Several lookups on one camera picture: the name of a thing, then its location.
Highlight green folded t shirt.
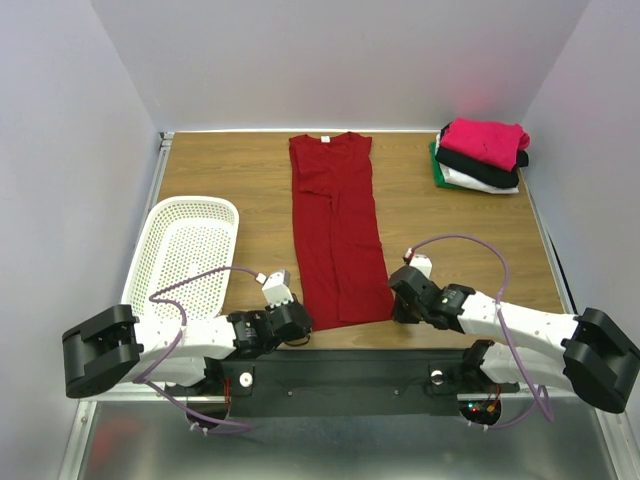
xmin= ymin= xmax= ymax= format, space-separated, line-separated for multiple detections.
xmin=429 ymin=142 xmax=456 ymax=190

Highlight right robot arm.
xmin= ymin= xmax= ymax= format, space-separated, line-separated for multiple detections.
xmin=389 ymin=265 xmax=639 ymax=414

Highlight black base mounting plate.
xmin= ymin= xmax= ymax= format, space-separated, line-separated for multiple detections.
xmin=168 ymin=341 xmax=518 ymax=418

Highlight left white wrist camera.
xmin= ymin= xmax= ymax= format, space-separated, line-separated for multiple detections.
xmin=255 ymin=269 xmax=295 ymax=308

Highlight pink folded t shirt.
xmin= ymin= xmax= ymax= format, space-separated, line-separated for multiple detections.
xmin=440 ymin=118 xmax=531 ymax=171

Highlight black folded t shirt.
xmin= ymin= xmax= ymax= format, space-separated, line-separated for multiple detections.
xmin=435 ymin=146 xmax=520 ymax=189

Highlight white folded t shirt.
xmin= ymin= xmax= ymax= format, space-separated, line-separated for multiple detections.
xmin=435 ymin=125 xmax=519 ymax=194

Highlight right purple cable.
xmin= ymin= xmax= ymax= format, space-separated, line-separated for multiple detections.
xmin=403 ymin=233 xmax=556 ymax=432

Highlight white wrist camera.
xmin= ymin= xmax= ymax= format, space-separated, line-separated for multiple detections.
xmin=255 ymin=269 xmax=295 ymax=308
xmin=403 ymin=248 xmax=433 ymax=278

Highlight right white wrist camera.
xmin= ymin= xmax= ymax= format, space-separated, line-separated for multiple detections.
xmin=403 ymin=248 xmax=433 ymax=278

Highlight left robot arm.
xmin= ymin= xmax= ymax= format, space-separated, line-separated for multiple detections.
xmin=62 ymin=300 xmax=312 ymax=399

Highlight dark red t shirt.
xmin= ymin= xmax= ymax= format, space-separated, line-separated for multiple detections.
xmin=289 ymin=132 xmax=394 ymax=331

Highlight white perforated plastic basket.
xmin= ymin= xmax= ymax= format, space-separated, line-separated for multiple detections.
xmin=121 ymin=196 xmax=239 ymax=321

